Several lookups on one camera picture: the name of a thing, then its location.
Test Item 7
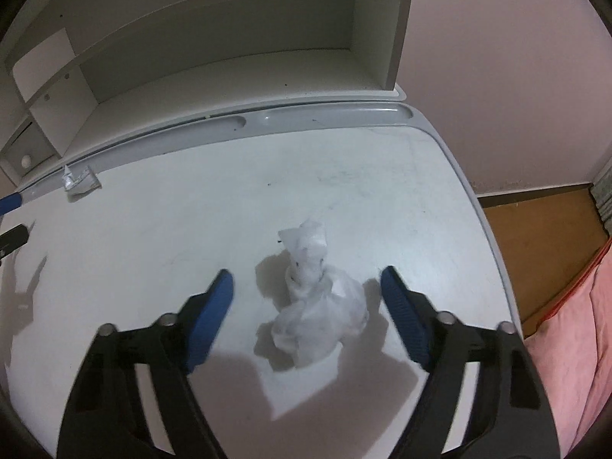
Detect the white tissue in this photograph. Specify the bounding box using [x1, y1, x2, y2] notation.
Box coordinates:
[272, 220, 369, 368]

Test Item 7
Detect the grey drawer with white knob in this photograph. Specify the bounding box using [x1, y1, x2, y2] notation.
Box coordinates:
[1, 121, 57, 177]

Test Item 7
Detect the pink bed blanket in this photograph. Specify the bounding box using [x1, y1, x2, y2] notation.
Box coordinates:
[525, 243, 611, 457]

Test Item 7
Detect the white desk shelf hutch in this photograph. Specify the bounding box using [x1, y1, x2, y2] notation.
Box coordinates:
[1, 0, 411, 187]

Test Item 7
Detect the grey striped curtain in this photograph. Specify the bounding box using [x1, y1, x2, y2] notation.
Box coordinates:
[590, 162, 612, 234]

